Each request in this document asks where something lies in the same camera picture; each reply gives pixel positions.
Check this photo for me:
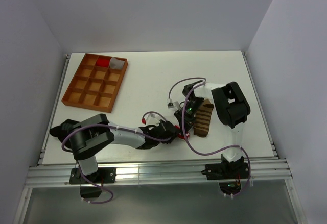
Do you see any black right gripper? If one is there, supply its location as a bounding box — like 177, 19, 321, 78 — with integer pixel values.
174, 97, 204, 137

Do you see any brown beige striped sock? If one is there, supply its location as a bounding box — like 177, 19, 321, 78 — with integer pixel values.
193, 99, 214, 138

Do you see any red white striped sock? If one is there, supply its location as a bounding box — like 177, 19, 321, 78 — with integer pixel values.
174, 125, 190, 140

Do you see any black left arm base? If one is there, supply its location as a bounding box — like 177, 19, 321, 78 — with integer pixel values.
69, 167, 116, 204

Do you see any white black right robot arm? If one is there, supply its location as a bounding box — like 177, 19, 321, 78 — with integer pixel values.
174, 80, 250, 178

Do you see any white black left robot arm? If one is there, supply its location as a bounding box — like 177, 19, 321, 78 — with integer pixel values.
57, 114, 180, 183

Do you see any brown wooden compartment tray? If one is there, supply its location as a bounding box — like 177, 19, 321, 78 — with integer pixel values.
62, 53, 128, 113

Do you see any rolled grey sock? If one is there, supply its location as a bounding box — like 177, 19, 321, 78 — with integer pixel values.
109, 57, 125, 70

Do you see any rolled red sock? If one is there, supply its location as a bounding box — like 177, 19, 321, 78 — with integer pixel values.
96, 57, 111, 68

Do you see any black patterned sock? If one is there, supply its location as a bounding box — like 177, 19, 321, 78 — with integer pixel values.
50, 119, 79, 143

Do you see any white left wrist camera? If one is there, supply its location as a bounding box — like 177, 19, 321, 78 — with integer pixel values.
141, 112, 159, 125

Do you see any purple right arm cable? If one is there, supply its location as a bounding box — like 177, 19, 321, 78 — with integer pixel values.
167, 77, 251, 199

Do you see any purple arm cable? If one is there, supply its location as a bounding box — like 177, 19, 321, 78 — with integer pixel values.
167, 77, 251, 199
62, 111, 179, 204

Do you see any aluminium front rail frame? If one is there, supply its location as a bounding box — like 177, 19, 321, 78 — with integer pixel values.
24, 158, 293, 188

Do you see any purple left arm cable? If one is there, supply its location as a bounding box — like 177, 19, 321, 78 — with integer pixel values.
62, 111, 179, 204

